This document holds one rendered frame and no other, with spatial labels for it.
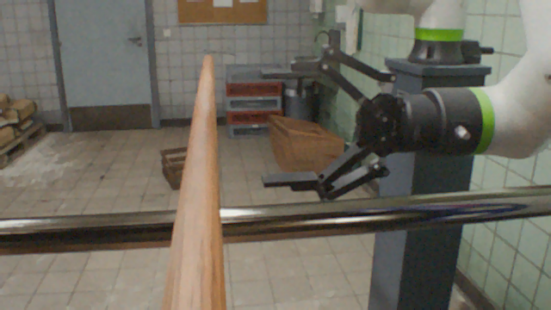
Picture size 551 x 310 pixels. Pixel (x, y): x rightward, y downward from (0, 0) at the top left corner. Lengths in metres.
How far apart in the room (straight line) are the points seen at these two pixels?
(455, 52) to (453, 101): 0.61
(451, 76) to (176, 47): 4.30
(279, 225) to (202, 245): 0.12
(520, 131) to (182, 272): 0.49
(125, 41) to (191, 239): 5.01
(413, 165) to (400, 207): 0.79
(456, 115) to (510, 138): 0.08
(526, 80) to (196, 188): 0.41
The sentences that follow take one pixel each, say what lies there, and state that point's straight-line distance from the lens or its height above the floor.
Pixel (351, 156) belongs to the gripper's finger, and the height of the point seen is 1.15.
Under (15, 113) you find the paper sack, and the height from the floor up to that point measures 0.39.
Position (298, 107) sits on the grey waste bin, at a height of 0.31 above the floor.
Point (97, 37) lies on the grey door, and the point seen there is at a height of 1.08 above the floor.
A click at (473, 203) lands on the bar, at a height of 1.17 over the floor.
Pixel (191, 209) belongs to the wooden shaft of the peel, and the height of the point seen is 1.21.
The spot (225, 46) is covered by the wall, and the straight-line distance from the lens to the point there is 5.17.
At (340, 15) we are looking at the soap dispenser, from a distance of 3.96.
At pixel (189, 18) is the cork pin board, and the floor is 1.26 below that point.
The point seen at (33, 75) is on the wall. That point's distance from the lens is 5.58.
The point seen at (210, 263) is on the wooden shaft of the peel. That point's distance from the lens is 0.22.
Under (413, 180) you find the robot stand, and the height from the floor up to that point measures 0.91.
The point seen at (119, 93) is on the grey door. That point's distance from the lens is 5.31.
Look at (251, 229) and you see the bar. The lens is 0.34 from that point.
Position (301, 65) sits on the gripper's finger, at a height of 1.26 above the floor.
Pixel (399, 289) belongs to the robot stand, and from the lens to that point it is 1.33.
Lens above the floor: 1.32
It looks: 18 degrees down
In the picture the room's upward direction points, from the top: straight up
